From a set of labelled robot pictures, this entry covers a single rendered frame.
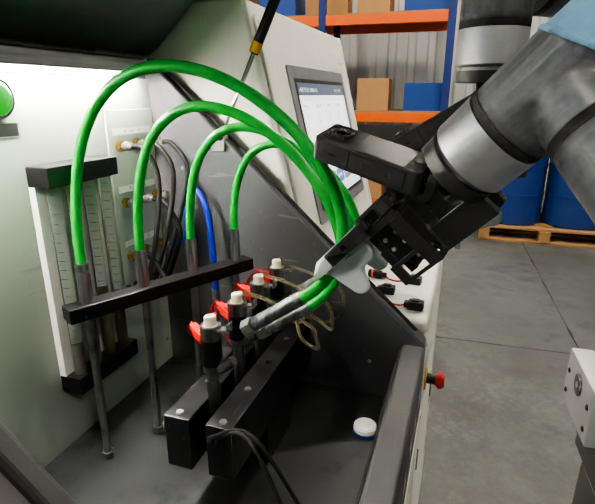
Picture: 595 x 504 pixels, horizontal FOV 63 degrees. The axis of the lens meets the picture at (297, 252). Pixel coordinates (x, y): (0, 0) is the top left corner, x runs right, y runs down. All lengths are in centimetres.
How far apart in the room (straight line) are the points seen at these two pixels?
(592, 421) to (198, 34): 90
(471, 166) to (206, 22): 68
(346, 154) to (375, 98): 534
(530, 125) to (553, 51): 5
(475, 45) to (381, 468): 50
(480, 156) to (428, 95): 537
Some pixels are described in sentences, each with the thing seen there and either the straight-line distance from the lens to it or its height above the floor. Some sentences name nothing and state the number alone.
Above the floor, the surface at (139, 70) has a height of 141.
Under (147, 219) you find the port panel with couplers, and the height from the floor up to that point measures 115.
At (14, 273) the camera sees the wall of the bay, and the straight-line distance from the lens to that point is 78.
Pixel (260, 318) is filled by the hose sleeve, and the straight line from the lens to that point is 61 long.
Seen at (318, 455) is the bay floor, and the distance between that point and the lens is 85.
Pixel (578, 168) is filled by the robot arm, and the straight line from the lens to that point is 37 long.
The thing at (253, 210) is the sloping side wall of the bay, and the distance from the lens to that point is 92.
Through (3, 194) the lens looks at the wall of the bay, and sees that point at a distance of 76.
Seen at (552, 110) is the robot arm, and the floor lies 137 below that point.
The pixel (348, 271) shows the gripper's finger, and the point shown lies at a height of 121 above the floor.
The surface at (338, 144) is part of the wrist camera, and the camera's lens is 47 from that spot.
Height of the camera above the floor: 138
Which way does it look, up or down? 18 degrees down
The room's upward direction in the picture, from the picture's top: straight up
